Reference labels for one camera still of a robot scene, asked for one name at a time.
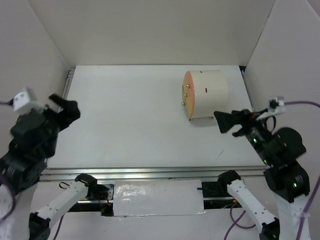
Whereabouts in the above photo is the cream cylindrical drawer organizer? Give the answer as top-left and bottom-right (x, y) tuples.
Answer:
(191, 70), (229, 120)

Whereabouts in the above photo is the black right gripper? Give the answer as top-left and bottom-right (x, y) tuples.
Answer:
(212, 105), (274, 163)

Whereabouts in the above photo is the orange top drawer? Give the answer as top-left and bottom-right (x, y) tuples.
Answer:
(183, 71), (194, 89)

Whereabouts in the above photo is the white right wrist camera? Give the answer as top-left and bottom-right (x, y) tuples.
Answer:
(256, 96), (286, 121)

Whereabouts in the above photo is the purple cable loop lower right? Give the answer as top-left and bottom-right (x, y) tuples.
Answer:
(223, 199), (258, 240)

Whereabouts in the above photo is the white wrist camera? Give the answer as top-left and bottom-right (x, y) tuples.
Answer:
(256, 96), (286, 121)
(12, 87), (47, 115)

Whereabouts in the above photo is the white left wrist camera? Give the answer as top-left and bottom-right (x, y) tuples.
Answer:
(12, 87), (47, 115)

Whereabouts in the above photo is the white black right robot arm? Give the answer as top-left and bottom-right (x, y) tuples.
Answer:
(214, 109), (320, 240)

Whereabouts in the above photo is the white foil-taped cover panel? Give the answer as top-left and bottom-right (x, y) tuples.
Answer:
(113, 179), (205, 217)

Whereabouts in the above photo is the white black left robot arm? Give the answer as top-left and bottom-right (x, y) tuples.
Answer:
(0, 90), (98, 240)

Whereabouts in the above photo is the orange drawer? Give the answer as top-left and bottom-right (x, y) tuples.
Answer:
(182, 84), (195, 101)
(183, 71), (194, 89)

